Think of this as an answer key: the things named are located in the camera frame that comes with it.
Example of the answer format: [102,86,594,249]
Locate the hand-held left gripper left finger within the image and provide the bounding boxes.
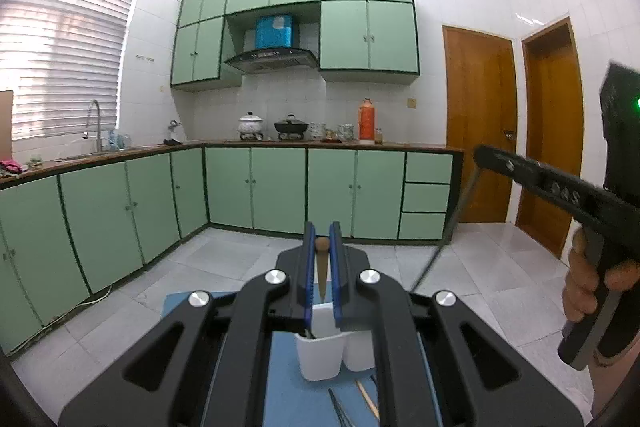
[59,222,317,427]

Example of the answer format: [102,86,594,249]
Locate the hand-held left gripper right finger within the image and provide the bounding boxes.
[329,221,585,427]

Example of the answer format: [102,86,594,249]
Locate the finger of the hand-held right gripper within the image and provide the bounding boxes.
[473,144,608,222]

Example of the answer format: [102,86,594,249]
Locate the wooden chopstick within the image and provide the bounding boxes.
[315,237,331,303]
[354,379,381,419]

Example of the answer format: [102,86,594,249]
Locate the white double utensil holder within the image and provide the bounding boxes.
[294,302,377,382]

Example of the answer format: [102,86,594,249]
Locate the grey metal chopstick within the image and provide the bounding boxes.
[411,164,483,293]

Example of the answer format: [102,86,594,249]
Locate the person's right forearm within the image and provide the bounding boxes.
[589,347,633,427]

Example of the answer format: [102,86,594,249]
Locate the person's right hand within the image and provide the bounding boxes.
[562,229,638,324]

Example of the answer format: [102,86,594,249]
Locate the blue tablecloth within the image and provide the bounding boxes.
[161,291,443,427]

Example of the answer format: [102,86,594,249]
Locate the metal tongs on mat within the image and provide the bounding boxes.
[328,388,352,427]

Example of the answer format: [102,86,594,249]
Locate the black wok with lid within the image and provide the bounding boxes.
[273,113,310,140]

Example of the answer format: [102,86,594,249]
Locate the orange thermos flask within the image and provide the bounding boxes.
[358,98,377,144]

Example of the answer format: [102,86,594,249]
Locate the white cooking pot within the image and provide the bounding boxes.
[237,111,265,140]

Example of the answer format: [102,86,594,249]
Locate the green lower kitchen cabinets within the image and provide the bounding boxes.
[0,146,464,355]

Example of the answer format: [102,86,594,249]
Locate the green kitchen cabinets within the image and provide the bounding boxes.
[170,0,421,92]
[0,146,464,355]

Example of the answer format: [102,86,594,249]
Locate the green upper kitchen cabinets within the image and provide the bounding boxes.
[170,0,421,92]

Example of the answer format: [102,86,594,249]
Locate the black range hood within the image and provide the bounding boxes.
[223,48,320,76]

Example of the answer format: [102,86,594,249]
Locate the steel kitchen faucet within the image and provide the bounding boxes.
[82,99,104,155]

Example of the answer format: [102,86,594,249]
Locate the white window blinds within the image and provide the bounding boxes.
[0,0,142,152]

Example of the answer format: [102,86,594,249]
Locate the cardboard box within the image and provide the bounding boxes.
[0,91,15,160]

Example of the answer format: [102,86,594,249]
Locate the wooden door with handle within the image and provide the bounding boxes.
[442,25,518,224]

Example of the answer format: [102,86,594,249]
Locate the white floor cable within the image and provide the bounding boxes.
[79,284,114,306]

